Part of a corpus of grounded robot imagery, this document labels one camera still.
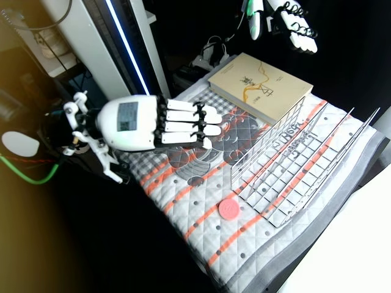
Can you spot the beige book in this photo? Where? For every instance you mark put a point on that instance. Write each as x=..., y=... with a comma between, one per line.
x=259, y=85

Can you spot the white column with blue light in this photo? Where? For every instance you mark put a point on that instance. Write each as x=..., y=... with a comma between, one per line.
x=91, y=45

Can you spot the grey power adapter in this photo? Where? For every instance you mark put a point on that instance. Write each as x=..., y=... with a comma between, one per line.
x=203, y=59

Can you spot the pink toy cookie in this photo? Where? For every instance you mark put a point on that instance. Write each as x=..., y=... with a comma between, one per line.
x=229, y=209

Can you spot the grey quilt with bear print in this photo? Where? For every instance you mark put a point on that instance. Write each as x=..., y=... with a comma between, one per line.
x=214, y=244

